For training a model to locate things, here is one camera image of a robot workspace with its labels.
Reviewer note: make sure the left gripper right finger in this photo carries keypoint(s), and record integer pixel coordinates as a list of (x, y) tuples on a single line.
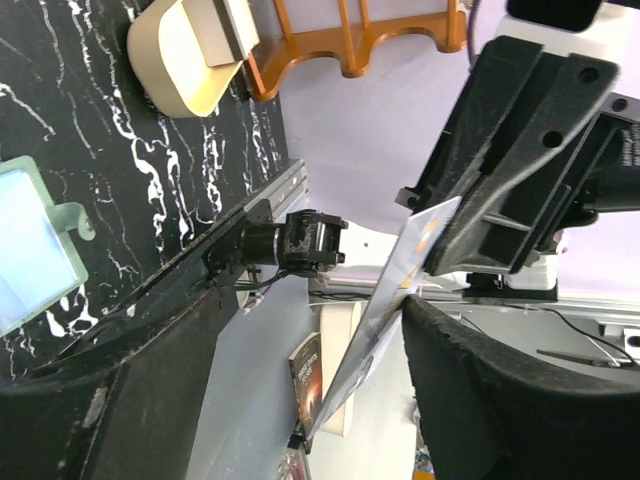
[(490, 411)]

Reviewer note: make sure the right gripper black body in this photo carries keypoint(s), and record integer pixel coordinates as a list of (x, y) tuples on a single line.
[(598, 172)]

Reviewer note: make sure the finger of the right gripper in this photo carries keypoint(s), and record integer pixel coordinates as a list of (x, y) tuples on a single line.
[(495, 82), (560, 98)]

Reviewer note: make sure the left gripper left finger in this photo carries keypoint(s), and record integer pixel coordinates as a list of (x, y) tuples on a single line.
[(124, 409)]

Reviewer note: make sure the green card holder wallet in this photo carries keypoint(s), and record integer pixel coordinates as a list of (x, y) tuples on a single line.
[(39, 260)]

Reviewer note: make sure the stack of credit cards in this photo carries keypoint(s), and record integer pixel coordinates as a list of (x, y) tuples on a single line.
[(224, 29)]

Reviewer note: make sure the orange wooden shelf rack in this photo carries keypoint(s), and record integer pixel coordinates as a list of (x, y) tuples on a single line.
[(351, 43)]

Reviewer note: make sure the dark book outside cell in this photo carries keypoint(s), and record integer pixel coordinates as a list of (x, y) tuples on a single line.
[(305, 365)]

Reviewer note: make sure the beige oval tray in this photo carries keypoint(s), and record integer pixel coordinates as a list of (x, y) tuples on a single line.
[(167, 60)]

